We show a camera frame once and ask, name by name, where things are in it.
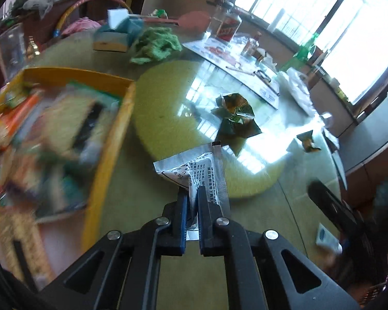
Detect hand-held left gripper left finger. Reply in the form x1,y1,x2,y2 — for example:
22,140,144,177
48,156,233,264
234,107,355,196
35,189,190,310

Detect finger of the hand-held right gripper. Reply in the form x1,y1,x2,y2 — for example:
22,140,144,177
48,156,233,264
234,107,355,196
307,180,359,243

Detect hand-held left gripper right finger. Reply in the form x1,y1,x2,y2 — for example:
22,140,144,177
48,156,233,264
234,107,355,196
197,187,359,310

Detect silver sachet packet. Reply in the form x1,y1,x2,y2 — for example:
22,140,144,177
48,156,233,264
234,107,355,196
153,141,228,233

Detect yellow cardboard box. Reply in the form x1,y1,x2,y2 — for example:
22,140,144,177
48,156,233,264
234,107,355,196
0,67,137,285

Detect white blue small packet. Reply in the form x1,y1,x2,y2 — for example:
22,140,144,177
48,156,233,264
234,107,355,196
315,223,343,255

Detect small gold foil packet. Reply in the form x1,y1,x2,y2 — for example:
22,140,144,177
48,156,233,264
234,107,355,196
296,130,322,153

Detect dark green foil packet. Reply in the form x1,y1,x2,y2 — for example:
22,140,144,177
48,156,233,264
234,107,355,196
212,93,262,143

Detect white plastic bags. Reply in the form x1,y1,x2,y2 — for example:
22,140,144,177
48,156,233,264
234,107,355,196
276,68,317,117

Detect pile of snack packets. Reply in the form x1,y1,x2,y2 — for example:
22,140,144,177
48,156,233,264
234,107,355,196
0,81,122,285

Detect green plastic bottle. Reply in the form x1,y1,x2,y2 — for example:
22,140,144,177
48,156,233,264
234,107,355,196
278,32,320,72

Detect printed laminated sheet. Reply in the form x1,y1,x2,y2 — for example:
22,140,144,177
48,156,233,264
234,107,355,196
183,37,280,110

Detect green knitted cloth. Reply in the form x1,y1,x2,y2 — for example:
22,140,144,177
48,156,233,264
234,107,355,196
129,26,183,65

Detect small glass bottle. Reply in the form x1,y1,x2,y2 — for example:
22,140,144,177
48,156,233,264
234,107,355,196
241,32,262,59

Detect white paper roll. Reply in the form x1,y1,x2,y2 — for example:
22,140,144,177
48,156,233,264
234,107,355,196
268,8,286,33

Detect teal tissue box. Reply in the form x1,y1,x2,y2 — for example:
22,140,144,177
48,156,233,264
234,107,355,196
93,8,146,54

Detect clear liquor bottle red label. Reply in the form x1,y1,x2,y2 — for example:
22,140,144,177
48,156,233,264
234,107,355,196
202,2,243,44

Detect red fly swatter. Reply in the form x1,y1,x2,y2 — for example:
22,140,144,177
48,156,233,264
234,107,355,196
142,10,211,34

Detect barred window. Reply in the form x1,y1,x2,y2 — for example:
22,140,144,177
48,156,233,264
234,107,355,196
207,0,388,107

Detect pink cloth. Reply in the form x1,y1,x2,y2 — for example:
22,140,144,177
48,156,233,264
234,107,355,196
61,18,102,36

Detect dark wooden cabinet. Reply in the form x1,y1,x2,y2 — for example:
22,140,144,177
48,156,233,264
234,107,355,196
0,0,143,39

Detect clear plastic bag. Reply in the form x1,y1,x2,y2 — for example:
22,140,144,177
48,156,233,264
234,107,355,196
23,0,54,17

